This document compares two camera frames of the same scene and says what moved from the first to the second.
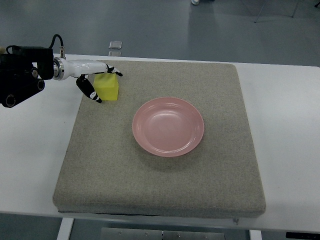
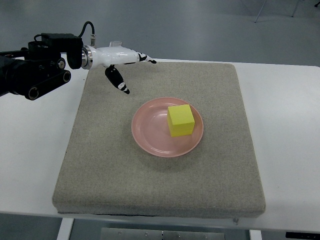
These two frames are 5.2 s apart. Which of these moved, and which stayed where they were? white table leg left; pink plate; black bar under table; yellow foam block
Moved: yellow foam block
Stayed: black bar under table; white table leg left; pink plate
